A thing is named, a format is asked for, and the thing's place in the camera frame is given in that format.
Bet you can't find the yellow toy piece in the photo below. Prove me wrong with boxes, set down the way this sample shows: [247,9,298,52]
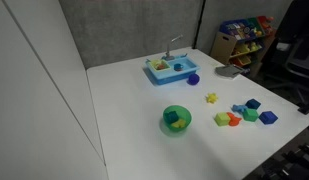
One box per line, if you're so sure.
[170,119,187,130]

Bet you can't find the blue toy sink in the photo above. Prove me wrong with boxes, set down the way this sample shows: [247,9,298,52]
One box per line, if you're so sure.
[145,55,201,86]

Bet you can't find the green plastic bowl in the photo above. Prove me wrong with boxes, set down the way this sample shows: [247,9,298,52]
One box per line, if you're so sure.
[162,104,193,134]

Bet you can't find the red storage bin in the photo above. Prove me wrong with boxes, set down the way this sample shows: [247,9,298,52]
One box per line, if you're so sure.
[257,15,276,34]

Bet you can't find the orange toy shape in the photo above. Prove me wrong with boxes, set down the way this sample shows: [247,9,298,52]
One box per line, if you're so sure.
[226,112,243,127]

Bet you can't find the black office chair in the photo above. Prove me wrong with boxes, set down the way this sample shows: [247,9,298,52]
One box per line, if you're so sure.
[260,0,309,116]

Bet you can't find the purple ball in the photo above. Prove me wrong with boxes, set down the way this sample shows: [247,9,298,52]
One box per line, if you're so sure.
[187,73,201,86]

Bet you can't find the yellow-green sink basket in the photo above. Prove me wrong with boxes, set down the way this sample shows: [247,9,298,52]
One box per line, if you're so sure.
[150,58,171,72]

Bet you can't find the lime green cube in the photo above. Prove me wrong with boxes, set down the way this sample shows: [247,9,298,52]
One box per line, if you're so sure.
[214,111,232,127]

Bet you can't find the black vertical pole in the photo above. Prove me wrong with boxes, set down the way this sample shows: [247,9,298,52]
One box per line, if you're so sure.
[192,0,206,50]

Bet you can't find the grey toy faucet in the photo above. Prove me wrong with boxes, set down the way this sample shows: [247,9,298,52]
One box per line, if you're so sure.
[163,34,184,62]

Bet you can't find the dark green toy block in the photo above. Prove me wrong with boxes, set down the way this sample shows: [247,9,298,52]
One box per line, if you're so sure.
[164,110,180,124]

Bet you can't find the dark teal cube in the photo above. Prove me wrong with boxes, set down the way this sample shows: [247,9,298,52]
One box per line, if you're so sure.
[245,98,262,111]

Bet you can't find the yellow storage bin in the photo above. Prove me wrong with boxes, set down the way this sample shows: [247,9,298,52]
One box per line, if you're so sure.
[234,55,253,67]
[234,43,252,56]

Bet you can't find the black equipment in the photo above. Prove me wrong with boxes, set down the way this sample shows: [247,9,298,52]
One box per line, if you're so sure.
[252,141,309,180]

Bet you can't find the blue storage bin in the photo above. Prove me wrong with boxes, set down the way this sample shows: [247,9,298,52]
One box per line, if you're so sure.
[219,19,253,42]

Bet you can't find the grey flat object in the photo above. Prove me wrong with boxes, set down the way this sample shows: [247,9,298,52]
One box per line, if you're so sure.
[215,64,244,80]

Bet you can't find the blue cube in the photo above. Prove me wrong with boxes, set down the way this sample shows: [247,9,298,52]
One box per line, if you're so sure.
[258,110,279,126]

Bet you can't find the wooden toy storage shelf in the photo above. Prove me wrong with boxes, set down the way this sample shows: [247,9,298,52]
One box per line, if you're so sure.
[210,15,277,77]

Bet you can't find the yellow star toy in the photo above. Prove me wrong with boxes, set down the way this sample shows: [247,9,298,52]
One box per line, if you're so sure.
[205,92,219,105]

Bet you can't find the green storage bin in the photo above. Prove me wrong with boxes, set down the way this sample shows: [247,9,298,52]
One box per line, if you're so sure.
[246,17,266,36]

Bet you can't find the light blue toy shape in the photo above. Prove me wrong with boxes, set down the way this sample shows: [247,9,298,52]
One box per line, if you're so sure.
[231,103,248,115]

